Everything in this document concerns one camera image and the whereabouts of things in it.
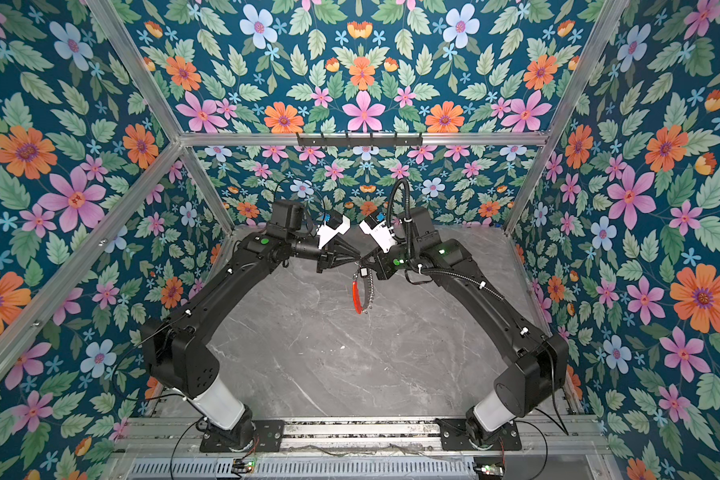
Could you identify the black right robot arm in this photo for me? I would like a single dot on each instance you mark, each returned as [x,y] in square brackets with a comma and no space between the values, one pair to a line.
[536,362]

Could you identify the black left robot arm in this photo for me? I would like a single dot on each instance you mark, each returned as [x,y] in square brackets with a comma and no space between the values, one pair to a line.
[175,349]

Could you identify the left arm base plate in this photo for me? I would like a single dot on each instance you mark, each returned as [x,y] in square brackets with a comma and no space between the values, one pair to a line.
[243,435]

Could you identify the black hook rack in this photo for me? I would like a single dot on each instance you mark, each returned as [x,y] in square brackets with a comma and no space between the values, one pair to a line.
[347,140]

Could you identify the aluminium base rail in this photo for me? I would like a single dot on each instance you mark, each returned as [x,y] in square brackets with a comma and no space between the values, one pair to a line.
[355,436]

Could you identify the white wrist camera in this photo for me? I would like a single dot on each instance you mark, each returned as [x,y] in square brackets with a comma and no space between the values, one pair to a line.
[376,227]
[334,223]

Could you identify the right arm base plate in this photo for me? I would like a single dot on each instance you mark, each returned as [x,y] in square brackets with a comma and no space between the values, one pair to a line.
[462,434]

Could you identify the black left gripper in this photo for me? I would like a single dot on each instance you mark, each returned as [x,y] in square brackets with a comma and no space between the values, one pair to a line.
[330,251]

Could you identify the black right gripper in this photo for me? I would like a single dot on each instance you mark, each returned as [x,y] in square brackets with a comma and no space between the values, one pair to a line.
[378,264]

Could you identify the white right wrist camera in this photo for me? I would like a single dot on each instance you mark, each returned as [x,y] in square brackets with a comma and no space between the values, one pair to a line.
[376,227]

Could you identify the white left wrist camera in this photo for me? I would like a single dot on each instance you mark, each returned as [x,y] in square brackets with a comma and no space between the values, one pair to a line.
[334,223]

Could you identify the white perforated cable tray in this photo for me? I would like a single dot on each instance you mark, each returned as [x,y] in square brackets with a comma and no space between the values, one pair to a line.
[303,468]

